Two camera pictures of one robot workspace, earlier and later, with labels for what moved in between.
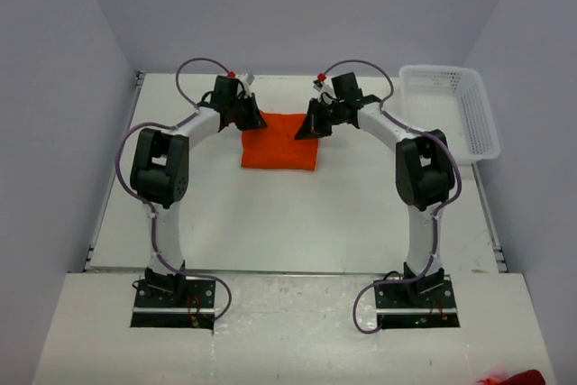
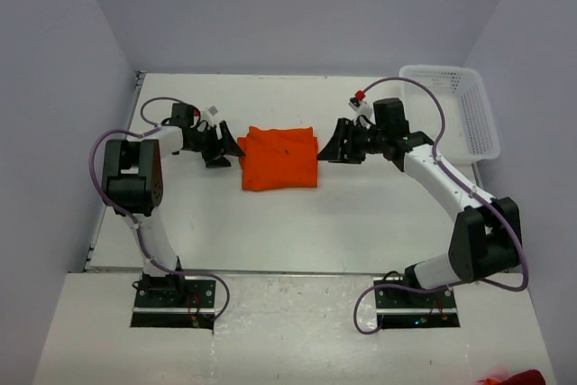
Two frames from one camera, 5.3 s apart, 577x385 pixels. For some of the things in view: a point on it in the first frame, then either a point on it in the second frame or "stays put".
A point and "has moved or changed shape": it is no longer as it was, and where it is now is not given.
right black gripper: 314,127 -> 338,150
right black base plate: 417,302 stays put
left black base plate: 173,301 stays put
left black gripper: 254,121 -> 224,145
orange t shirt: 275,146 has moved or changed shape
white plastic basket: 453,101 stays put
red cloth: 532,377 stays put
